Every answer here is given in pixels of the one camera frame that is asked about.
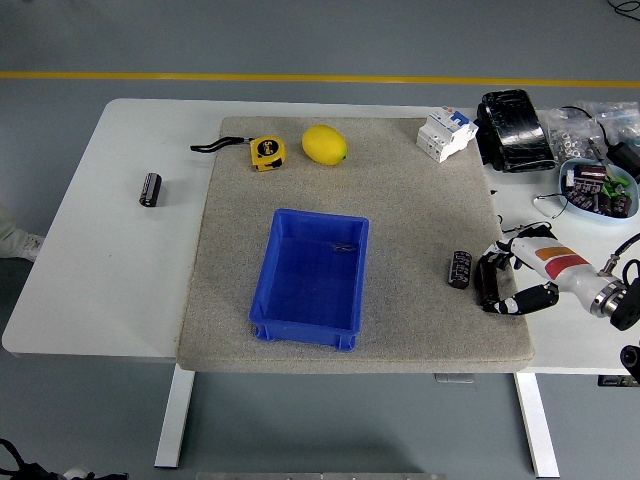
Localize green plastic pieces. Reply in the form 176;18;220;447
601;175;630;197

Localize person's foot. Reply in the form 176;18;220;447
0;202;45;262

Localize light blue bowl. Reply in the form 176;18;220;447
558;158;640;224

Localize yellow tape measure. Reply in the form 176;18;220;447
189;134;290;174

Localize white table leg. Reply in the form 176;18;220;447
153;358;196;470
513;372;561;479

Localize black floor cable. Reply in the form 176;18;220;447
606;0;640;22

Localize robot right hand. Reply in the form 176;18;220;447
476;236;615;317

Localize yellow lemon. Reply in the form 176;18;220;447
301;124;349;166

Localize white circuit breaker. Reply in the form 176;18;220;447
416;106;480;164

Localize glossy black pouch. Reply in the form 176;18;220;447
473;88;559;174

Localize dark brown cylindrical battery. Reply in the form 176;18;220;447
473;259;504;307

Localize clear plastic bag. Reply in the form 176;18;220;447
574;101;640;147

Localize blue plastic box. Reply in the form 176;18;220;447
248;207;371;353

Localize black battery with white print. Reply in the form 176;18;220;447
446;249;474;290

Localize black wire with white loop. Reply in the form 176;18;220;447
531;192;569;220

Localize black charger with cord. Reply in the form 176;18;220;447
559;104;640;177

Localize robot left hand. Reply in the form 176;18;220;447
60;466;129;480

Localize clear bag of washers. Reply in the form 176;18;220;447
544;107;607;162

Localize black cylindrical battery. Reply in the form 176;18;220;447
138;171;164;208

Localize grey-brown felt mat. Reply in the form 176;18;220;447
174;116;536;375

